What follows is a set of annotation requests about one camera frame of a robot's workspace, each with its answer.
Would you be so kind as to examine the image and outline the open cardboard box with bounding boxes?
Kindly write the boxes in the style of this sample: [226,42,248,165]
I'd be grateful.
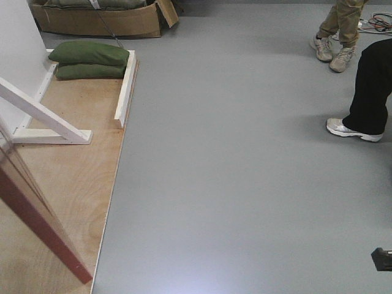
[30,1,179,38]

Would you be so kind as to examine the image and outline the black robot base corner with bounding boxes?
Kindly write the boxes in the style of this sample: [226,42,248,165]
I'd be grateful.
[371,247,392,271]

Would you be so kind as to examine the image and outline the tangled floor cables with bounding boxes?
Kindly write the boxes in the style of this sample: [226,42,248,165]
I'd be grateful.
[330,11,392,40]

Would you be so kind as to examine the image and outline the far white triangular brace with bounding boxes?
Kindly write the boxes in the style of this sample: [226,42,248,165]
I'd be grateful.
[1,50,92,145]

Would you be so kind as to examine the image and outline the plywood floor board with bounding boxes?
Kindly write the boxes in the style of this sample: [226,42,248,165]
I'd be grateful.
[1,56,138,293]

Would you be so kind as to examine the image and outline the green sandbag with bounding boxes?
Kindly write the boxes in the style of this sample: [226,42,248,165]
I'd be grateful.
[48,40,130,66]
[56,64,126,80]

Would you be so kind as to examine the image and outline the standing person khaki trousers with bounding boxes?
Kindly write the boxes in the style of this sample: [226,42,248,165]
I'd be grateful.
[311,0,368,73]

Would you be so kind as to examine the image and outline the upper green sandbag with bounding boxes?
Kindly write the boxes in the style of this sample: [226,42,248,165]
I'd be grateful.
[48,40,130,66]

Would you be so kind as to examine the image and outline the lower green sandbag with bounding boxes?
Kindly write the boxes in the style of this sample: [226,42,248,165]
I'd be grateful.
[56,64,126,80]

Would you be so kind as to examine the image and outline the thin dark rope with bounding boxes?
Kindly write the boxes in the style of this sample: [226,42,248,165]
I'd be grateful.
[88,0,124,49]

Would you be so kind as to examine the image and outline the white wall panel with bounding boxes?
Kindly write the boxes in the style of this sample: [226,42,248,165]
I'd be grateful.
[0,0,50,135]

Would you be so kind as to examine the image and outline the seated person black trousers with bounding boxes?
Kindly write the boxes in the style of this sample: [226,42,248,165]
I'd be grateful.
[326,39,391,142]

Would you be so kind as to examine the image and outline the brown wooden door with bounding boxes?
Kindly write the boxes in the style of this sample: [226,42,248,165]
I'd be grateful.
[1,124,92,284]

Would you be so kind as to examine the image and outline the olive green sack bale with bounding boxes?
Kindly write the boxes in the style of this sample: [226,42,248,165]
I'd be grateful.
[44,0,146,10]

